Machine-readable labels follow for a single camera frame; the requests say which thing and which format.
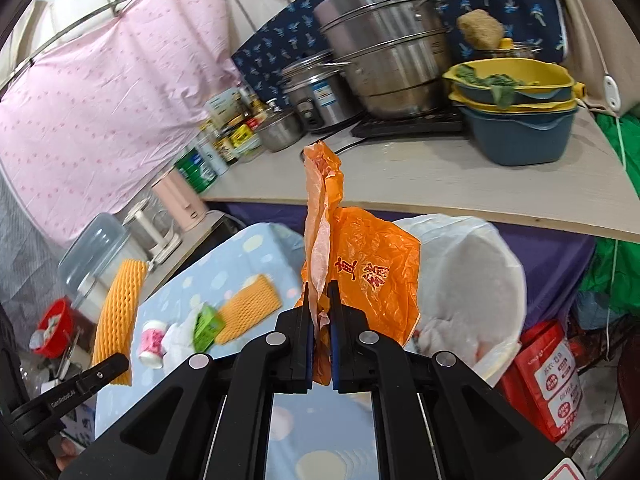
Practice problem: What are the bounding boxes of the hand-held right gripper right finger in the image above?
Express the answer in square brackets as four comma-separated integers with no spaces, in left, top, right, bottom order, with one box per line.
[326,281,573,480]

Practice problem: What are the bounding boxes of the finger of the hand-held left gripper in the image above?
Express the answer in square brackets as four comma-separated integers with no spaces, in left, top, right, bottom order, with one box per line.
[75,352,130,393]

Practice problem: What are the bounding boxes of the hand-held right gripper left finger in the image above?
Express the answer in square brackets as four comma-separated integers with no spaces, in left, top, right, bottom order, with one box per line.
[59,281,317,480]

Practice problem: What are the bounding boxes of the orange foam fruit net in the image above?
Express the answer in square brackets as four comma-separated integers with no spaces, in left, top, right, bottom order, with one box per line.
[91,258,150,387]
[215,274,282,345]

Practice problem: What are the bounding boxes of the orange plastic bag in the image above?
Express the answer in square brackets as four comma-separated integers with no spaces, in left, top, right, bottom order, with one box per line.
[295,141,423,386]

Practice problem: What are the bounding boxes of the waste bin with white liner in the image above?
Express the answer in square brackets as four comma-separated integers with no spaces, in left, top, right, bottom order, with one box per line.
[392,214,528,386]

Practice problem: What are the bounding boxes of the person's left hand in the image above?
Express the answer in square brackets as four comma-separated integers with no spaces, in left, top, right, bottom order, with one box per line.
[56,437,93,472]

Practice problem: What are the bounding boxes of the pink and white paper cup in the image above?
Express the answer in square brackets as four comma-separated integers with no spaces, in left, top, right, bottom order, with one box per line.
[138,321,167,370]

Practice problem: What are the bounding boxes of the red plastic basin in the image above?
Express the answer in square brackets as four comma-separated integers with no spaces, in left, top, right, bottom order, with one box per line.
[29,297,73,359]

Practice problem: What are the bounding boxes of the white paper towel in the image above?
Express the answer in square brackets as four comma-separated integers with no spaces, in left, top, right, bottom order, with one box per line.
[162,305,211,376]

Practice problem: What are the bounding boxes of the green and white carton box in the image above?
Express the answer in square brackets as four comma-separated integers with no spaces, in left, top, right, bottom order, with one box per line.
[192,305,226,352]

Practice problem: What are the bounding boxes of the blue dotted tablecloth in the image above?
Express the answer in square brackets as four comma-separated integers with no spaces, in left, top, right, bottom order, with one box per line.
[92,222,326,441]

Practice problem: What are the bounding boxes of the clear lidded dish container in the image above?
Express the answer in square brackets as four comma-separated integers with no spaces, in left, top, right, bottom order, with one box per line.
[57,212,151,323]

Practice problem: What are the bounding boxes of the grey patterned curtain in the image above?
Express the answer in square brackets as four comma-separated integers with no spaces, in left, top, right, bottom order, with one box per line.
[0,170,66,306]

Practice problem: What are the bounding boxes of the white glass kettle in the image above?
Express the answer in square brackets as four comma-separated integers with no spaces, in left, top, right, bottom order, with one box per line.
[122,197,182,263]

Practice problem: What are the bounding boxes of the pink electric kettle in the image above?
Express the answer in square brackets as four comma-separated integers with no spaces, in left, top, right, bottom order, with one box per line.
[151,170,208,233]

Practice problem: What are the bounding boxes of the pale wooden counter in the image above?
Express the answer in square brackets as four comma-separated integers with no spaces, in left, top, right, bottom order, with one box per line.
[202,105,640,238]

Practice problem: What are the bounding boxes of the red printed bag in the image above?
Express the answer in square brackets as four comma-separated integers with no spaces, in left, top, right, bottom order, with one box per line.
[497,320,586,443]

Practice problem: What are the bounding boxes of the green tin can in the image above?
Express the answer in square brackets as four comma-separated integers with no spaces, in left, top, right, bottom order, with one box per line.
[174,145,217,193]

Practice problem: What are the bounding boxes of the white canister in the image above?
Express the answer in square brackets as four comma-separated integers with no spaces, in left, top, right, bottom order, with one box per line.
[195,132,228,177]

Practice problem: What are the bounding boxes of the dark sauce bottle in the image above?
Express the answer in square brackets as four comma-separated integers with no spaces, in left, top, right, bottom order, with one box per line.
[212,130,241,166]

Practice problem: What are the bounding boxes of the yellow label food container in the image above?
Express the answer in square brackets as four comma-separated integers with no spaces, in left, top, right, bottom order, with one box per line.
[227,122,263,161]

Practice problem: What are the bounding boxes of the small steel pot with lid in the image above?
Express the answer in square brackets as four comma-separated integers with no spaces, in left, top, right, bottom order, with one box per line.
[255,110,303,153]

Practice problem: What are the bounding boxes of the dark purple drape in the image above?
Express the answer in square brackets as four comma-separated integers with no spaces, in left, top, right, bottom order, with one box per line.
[205,202,598,331]

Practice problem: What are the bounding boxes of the black induction cooker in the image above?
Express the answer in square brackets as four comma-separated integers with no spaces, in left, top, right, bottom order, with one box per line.
[350,107,468,138]

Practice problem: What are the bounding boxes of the steel rice cooker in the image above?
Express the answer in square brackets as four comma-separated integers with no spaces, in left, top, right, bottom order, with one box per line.
[280,52,366,133]

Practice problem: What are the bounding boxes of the pink dotted curtain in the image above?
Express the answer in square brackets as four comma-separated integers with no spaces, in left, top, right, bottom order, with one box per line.
[0,0,246,243]

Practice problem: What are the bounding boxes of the blue plastic basin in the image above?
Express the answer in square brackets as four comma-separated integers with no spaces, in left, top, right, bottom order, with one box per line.
[450,85,576,106]
[462,105,581,167]

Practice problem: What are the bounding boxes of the green cloth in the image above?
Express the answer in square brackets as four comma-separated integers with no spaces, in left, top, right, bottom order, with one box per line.
[575,110,640,306]

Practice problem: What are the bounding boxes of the large steel steamer pot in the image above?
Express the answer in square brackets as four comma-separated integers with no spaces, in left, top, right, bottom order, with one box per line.
[312,0,453,120]

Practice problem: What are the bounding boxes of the green leafy vegetables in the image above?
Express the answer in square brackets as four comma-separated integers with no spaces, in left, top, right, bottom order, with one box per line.
[452,62,541,111]

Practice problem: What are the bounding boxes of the yellow colander basket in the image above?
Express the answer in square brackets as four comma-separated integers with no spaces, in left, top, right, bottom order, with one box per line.
[457,97,581,115]
[442,58,586,98]

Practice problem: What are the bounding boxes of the tan loofah sponge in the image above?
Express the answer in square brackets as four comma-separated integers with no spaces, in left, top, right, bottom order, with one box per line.
[456,9,503,51]

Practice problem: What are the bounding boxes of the navy patterned cloth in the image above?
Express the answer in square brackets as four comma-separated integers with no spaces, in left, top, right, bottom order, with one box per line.
[232,0,571,111]

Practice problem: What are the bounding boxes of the black power cable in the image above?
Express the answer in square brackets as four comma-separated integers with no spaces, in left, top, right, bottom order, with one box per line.
[327,132,371,156]

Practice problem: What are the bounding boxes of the white power cord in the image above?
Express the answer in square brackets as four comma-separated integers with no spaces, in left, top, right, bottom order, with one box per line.
[575,0,631,361]

